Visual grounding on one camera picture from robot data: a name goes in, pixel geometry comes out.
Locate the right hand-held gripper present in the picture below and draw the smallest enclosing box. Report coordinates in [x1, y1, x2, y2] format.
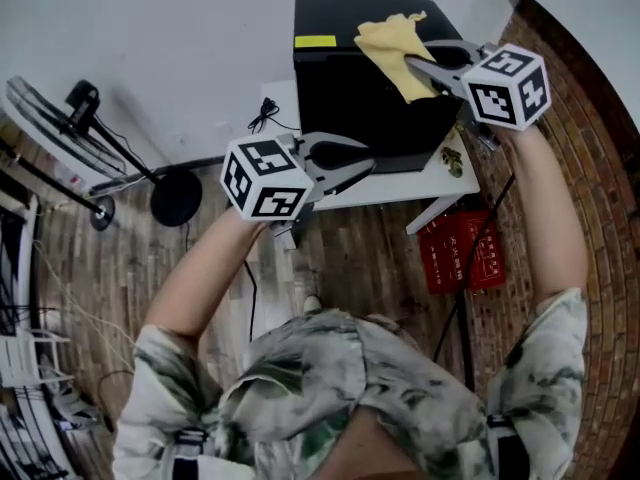
[405, 39, 552, 150]

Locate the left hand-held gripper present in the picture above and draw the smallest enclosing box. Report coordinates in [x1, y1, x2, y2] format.
[219, 131, 377, 250]

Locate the black mini fridge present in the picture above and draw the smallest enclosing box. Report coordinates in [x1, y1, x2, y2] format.
[292, 0, 467, 175]

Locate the yellow cloth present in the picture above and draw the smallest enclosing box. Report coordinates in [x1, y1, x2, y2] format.
[353, 10, 452, 105]

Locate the person's right forearm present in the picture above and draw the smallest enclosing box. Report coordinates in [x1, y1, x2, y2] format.
[493, 122, 590, 315]

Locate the person's left forearm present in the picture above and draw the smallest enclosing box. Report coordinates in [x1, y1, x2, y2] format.
[143, 207, 272, 340]

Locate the white table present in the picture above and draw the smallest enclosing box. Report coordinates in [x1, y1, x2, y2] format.
[259, 80, 482, 236]

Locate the green plant sprig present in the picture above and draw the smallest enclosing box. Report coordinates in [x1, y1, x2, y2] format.
[439, 143, 467, 180]

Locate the red box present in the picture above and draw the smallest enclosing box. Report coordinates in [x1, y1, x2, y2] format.
[416, 209, 507, 297]

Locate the black standing fan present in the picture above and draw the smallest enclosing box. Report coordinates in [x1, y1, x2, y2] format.
[3, 74, 204, 228]

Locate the person's white green patterned shirt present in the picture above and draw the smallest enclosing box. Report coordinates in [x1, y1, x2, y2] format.
[112, 287, 590, 480]

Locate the black upright pole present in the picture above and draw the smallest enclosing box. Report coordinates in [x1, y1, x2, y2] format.
[456, 290, 477, 394]

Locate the black stand with round base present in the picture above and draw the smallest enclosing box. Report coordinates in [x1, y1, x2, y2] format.
[0, 140, 117, 233]

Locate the white chair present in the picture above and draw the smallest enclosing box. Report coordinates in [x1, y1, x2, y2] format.
[0, 326, 76, 390]

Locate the coiled black cable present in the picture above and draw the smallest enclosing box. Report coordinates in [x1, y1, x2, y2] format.
[247, 96, 282, 135]

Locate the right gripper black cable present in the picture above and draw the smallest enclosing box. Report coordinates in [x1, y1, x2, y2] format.
[431, 171, 517, 365]

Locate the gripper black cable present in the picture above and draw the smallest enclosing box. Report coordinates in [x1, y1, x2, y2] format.
[431, 171, 517, 365]
[241, 259, 260, 344]

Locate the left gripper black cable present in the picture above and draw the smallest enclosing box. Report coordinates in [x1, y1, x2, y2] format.
[241, 259, 260, 344]

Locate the beige rope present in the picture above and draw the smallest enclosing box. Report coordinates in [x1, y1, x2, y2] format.
[33, 237, 137, 373]

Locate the black white harness strap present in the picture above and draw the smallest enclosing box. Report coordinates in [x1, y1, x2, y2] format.
[171, 426, 210, 480]
[486, 414, 532, 480]

